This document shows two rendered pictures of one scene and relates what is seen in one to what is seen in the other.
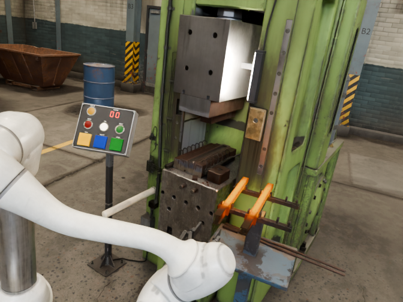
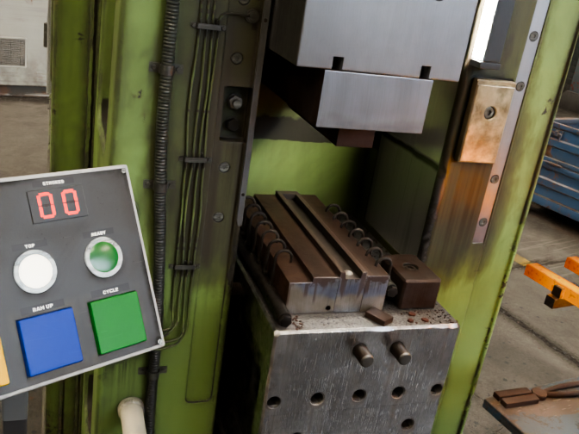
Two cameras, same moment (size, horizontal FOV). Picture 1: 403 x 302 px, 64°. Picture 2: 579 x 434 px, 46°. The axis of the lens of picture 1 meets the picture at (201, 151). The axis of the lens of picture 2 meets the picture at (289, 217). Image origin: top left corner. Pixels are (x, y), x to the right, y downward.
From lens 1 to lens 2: 152 cm
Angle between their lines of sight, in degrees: 48
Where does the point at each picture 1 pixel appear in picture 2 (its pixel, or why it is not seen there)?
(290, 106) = (561, 63)
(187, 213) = (361, 420)
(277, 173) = (515, 226)
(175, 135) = (218, 210)
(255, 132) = (488, 144)
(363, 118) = not seen: hidden behind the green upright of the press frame
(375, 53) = not seen: outside the picture
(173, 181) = (319, 356)
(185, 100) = (342, 91)
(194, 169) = (362, 294)
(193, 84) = (377, 34)
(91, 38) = not seen: outside the picture
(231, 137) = (281, 166)
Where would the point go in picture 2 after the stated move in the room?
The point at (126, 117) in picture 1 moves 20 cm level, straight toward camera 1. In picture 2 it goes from (106, 200) to (221, 241)
